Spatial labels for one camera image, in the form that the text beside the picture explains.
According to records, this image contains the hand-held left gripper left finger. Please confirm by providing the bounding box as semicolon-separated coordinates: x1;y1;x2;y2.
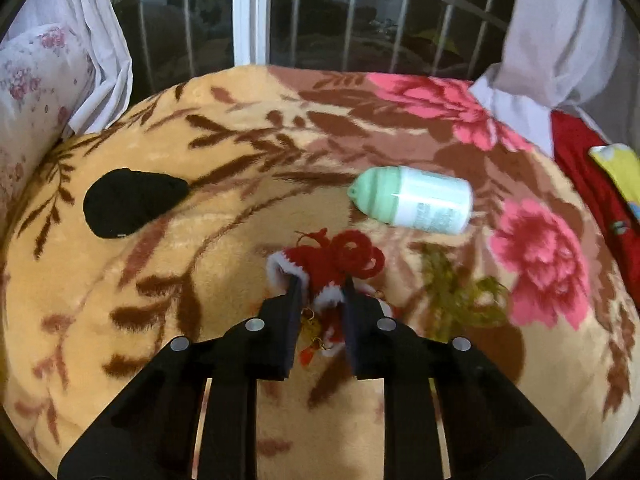
57;280;304;480

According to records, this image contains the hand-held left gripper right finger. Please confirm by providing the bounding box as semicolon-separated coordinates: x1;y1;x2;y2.
344;277;586;480

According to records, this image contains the white bottle with green cap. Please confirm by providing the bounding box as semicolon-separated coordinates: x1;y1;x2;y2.
348;166;474;235

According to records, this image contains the pink floral rolled quilt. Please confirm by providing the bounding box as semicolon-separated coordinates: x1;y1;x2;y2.
0;24;96;221

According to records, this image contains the yellow printed pillow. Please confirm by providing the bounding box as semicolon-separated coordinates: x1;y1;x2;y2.
588;143;640;221

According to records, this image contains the yellow floral plush blanket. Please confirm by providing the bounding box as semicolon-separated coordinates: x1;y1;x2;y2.
0;64;640;480

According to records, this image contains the yellow-green hair clip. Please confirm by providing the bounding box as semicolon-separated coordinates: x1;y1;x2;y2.
419;245;512;343

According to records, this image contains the sheer white curtain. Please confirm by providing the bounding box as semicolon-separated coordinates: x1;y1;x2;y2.
470;0;640;156
5;0;133;133

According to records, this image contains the white framed barred window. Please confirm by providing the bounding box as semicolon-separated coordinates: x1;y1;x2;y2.
107;0;523;96

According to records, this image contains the black cloth pouch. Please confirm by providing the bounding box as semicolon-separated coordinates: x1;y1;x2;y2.
82;169;191;239

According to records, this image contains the red knitted ornament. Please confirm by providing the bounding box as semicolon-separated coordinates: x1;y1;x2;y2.
266;229;396;366

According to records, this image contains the red cloth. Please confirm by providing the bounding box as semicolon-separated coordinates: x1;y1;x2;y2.
550;110;640;306

